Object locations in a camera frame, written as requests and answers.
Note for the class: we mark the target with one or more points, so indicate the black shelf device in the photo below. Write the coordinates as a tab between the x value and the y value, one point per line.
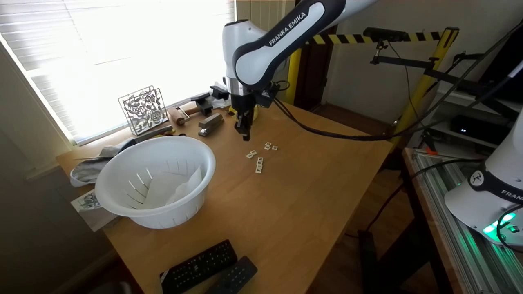
476	129

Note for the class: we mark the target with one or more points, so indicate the white tile printed I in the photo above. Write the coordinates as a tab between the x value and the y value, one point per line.
259	167

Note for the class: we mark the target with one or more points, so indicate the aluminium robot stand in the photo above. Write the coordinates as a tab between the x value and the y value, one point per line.
463	261

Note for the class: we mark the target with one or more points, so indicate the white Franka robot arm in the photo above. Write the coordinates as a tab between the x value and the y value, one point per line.
262	54

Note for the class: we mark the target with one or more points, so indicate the printed paper card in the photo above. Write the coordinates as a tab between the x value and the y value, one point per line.
90	209

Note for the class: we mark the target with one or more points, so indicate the white window blinds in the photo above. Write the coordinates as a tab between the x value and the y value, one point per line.
136	49

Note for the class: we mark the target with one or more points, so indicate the dark grey remote control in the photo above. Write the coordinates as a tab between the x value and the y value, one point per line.
237	274

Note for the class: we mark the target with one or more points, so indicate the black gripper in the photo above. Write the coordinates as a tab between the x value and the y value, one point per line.
244	108

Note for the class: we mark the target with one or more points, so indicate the white tile printed F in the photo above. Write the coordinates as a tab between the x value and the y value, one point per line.
259	172

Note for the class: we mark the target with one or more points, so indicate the white plastic bowl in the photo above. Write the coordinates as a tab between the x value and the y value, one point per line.
164	217

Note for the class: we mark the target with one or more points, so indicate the black stereo camera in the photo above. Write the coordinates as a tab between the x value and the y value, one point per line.
386	34

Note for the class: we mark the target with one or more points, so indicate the small black device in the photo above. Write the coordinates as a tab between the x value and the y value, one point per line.
216	92

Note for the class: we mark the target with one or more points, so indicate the black button remote control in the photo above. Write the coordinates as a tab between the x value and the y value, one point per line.
198	266

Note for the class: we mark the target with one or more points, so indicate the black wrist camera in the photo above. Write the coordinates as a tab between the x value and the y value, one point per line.
265	96

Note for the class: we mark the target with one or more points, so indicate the white patterned cube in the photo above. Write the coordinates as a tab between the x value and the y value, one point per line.
143	110

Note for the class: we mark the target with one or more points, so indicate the yellow plastic pouch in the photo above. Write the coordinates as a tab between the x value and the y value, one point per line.
231	111

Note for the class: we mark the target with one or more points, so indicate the grey stapler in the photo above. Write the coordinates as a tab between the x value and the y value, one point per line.
211	124

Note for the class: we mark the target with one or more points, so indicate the grey cloth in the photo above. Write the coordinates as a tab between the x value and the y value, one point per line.
87	168

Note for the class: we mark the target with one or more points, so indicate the white tile printed E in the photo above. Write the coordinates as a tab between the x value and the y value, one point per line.
250	154

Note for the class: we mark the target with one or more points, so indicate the black hole punch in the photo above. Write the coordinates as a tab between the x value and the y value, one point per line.
203	103

